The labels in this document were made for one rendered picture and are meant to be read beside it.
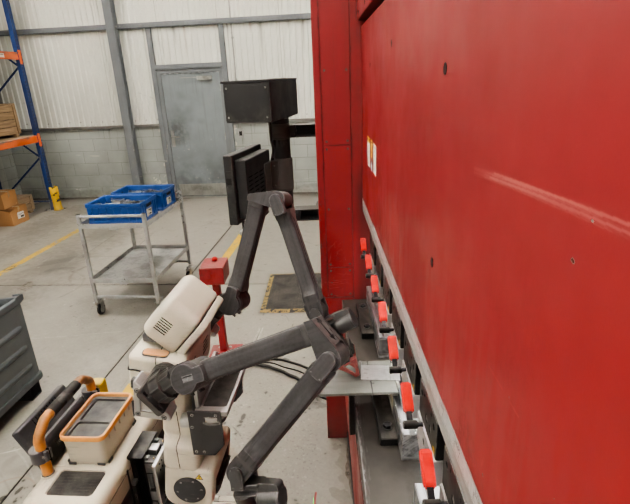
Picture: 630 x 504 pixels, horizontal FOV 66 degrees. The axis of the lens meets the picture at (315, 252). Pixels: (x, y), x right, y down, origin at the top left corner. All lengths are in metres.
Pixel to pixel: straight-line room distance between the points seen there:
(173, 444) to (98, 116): 8.20
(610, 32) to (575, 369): 0.25
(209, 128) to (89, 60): 2.26
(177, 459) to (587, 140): 1.49
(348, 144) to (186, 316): 1.20
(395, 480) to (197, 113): 7.80
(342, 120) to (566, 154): 1.84
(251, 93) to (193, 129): 6.44
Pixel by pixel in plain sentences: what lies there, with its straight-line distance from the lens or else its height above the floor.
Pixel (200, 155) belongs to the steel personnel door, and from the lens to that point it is 8.84.
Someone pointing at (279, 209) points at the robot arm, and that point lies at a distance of 1.52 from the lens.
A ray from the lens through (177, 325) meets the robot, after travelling 1.41.
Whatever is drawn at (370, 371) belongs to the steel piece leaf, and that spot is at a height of 1.00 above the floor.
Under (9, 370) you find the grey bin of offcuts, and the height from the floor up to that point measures 0.31.
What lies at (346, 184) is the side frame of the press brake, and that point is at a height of 1.47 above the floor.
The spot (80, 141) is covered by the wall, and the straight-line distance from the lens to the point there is 9.73.
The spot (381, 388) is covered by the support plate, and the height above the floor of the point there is 1.00.
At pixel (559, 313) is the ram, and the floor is 1.75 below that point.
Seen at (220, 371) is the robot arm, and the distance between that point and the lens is 1.25.
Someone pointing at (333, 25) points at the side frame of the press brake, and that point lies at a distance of 2.23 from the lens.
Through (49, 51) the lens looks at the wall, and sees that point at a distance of 9.82.
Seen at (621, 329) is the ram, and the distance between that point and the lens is 0.39.
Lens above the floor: 1.95
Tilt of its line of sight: 20 degrees down
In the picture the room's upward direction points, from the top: 3 degrees counter-clockwise
